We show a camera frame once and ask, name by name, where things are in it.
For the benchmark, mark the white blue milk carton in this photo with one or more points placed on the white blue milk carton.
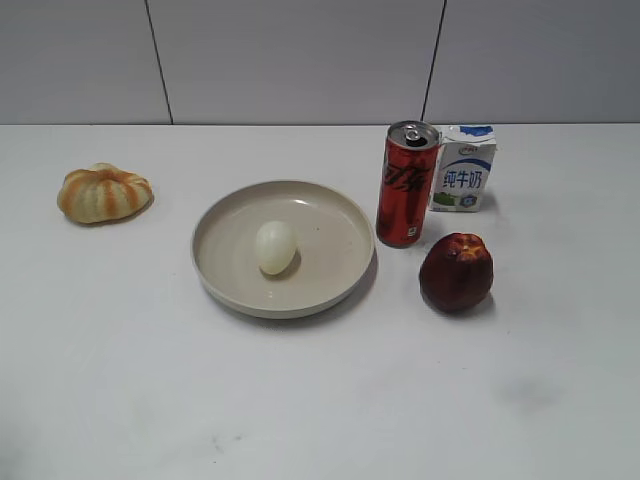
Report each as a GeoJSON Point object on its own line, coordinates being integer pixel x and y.
{"type": "Point", "coordinates": [463, 166]}

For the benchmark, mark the striped round bread bun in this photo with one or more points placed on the striped round bread bun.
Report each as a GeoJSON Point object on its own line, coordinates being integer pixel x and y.
{"type": "Point", "coordinates": [103, 193]}

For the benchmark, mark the white egg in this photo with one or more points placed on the white egg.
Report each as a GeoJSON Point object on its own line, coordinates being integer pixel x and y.
{"type": "Point", "coordinates": [275, 247]}

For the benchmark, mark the beige round plate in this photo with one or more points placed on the beige round plate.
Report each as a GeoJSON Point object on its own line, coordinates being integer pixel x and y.
{"type": "Point", "coordinates": [335, 247]}

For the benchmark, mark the red cola can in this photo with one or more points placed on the red cola can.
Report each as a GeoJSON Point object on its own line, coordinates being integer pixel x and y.
{"type": "Point", "coordinates": [411, 150]}

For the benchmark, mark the dark red apple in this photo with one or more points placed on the dark red apple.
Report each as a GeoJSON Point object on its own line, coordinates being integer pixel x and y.
{"type": "Point", "coordinates": [457, 272]}

